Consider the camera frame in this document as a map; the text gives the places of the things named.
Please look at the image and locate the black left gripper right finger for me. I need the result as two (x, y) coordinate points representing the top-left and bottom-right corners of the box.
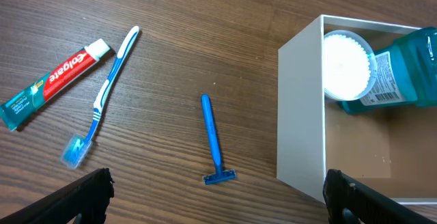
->
(323, 169), (436, 224)

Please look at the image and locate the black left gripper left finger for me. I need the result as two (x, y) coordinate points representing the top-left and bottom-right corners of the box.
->
(1, 168), (114, 224)

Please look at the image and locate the white cotton swab jar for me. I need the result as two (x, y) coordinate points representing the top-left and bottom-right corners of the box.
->
(322, 30), (378, 102)

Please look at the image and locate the blue mouthwash bottle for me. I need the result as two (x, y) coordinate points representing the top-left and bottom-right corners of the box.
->
(339, 27), (436, 114)

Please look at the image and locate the blue white toothbrush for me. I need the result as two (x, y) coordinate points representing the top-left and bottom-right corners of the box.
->
(60, 26), (140, 169)

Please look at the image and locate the white cardboard box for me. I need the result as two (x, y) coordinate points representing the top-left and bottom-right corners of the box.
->
(277, 14), (436, 204)

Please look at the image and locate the red Colgate toothpaste tube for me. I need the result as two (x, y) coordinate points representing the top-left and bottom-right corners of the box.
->
(1, 39), (110, 130)

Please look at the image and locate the blue disposable razor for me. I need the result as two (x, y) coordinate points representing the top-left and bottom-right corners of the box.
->
(201, 94), (236, 185)

